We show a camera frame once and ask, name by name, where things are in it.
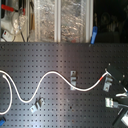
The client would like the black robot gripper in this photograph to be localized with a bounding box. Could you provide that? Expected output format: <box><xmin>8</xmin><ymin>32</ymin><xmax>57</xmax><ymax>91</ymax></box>
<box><xmin>103</xmin><ymin>65</ymin><xmax>128</xmax><ymax>108</ymax></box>

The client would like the white cable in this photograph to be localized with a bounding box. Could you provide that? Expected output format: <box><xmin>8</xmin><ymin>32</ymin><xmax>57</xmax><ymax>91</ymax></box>
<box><xmin>0</xmin><ymin>70</ymin><xmax>109</xmax><ymax>115</ymax></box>

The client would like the black perforated board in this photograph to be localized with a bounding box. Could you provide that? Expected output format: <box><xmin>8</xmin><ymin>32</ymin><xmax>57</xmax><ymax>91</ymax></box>
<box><xmin>0</xmin><ymin>43</ymin><xmax>128</xmax><ymax>128</ymax></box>

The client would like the clear plastic sheet panel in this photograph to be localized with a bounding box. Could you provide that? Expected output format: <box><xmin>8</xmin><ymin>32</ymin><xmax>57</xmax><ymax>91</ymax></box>
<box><xmin>34</xmin><ymin>0</ymin><xmax>86</xmax><ymax>43</ymax></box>

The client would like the blue object bottom left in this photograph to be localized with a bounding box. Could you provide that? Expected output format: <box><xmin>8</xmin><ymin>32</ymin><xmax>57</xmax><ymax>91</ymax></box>
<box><xmin>0</xmin><ymin>117</ymin><xmax>6</xmax><ymax>126</ymax></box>

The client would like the metal cable clip centre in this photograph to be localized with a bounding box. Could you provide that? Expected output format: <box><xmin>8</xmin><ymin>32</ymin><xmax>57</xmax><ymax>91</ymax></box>
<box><xmin>70</xmin><ymin>71</ymin><xmax>77</xmax><ymax>91</ymax></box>

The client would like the metal cable clip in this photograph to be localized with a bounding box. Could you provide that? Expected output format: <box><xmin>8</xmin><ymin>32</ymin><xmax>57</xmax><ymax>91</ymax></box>
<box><xmin>70</xmin><ymin>71</ymin><xmax>77</xmax><ymax>91</ymax></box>
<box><xmin>30</xmin><ymin>98</ymin><xmax>45</xmax><ymax>113</ymax></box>

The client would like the blue clamp handle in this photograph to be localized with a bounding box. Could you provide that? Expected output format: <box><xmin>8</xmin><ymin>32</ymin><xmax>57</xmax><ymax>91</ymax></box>
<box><xmin>90</xmin><ymin>26</ymin><xmax>98</xmax><ymax>44</ymax></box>

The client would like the metal cable clip lower left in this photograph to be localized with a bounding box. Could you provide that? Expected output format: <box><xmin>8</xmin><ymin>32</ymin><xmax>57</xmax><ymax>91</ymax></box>
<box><xmin>30</xmin><ymin>98</ymin><xmax>45</xmax><ymax>113</ymax></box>

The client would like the white aluminium frame post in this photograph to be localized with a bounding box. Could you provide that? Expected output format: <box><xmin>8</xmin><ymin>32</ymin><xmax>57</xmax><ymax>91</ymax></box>
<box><xmin>54</xmin><ymin>0</ymin><xmax>61</xmax><ymax>42</ymax></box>

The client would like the red and white cables clutter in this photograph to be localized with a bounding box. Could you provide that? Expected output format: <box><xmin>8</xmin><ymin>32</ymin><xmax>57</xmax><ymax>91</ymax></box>
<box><xmin>0</xmin><ymin>0</ymin><xmax>33</xmax><ymax>42</ymax></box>

